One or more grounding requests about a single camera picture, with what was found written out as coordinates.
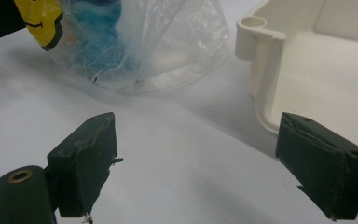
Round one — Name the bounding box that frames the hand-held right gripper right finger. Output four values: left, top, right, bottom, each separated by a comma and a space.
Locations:
275, 112, 358, 221

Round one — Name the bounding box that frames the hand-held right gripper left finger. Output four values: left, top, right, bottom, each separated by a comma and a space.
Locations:
47, 112, 124, 218

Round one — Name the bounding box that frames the yellow and black packet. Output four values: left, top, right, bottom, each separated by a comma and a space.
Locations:
13, 0, 65, 52

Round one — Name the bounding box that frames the clear plastic bag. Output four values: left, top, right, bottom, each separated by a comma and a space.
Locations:
48, 0, 231, 95

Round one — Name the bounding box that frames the cream plastic tray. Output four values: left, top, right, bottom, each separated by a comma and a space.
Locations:
234, 0, 358, 174

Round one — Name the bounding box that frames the blue fluffy toy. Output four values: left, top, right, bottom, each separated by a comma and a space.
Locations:
69, 0, 138, 76

